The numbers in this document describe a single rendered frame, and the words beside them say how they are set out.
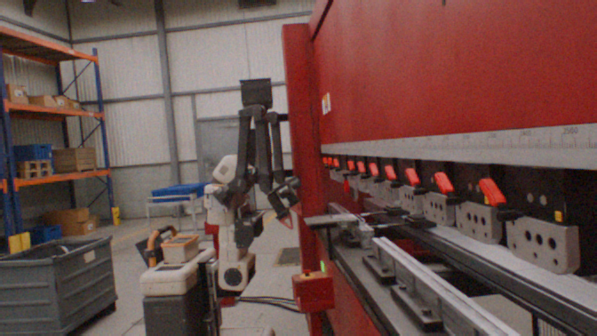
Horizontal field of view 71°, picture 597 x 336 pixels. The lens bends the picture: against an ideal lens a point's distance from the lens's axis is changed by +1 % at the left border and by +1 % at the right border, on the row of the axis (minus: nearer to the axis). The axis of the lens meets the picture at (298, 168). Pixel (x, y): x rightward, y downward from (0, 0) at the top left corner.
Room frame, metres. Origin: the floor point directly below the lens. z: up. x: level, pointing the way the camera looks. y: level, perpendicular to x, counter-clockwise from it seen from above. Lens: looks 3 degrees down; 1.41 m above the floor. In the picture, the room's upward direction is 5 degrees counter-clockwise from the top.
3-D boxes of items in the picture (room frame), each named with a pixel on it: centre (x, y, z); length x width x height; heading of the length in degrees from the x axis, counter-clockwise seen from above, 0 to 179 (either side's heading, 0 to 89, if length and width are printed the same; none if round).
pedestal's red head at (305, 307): (1.93, -0.02, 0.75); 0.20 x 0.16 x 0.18; 10
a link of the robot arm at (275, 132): (2.53, 0.12, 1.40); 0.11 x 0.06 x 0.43; 173
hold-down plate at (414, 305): (1.25, -0.32, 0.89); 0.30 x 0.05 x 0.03; 5
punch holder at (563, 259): (0.69, -0.42, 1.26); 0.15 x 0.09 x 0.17; 5
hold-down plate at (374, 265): (1.65, -0.28, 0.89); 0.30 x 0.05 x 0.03; 5
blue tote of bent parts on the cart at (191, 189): (5.25, 1.57, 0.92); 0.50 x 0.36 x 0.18; 83
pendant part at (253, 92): (3.47, 0.29, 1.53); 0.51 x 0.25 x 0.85; 4
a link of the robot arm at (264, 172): (2.10, 0.17, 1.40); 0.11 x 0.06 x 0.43; 173
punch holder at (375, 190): (1.68, -0.34, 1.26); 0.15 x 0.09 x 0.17; 5
